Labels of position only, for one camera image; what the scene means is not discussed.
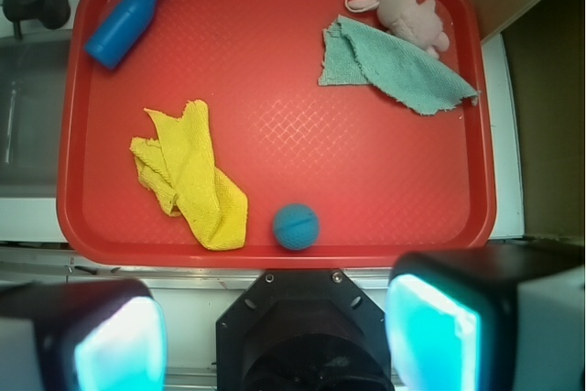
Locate red plastic tray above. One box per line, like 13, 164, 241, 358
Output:
57, 0, 496, 269

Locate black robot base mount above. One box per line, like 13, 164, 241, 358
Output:
215, 269, 394, 390

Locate blue plastic bottle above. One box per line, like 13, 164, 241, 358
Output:
84, 0, 158, 70

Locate steel sink basin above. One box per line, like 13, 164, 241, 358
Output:
1, 30, 71, 199

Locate teal green cloth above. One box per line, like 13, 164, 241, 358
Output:
318, 16, 479, 116

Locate yellow cloth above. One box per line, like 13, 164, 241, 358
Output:
130, 100, 248, 252

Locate brown cardboard box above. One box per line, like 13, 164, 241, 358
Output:
471, 0, 585, 244

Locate black faucet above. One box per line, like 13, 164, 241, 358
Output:
2, 0, 71, 41

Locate blue textured ball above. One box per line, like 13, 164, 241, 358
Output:
272, 203, 320, 251

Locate pink plush bunny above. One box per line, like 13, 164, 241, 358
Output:
344, 0, 450, 60

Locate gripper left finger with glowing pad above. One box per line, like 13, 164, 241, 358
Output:
1, 279, 168, 390

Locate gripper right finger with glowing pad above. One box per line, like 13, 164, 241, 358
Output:
385, 244, 585, 390

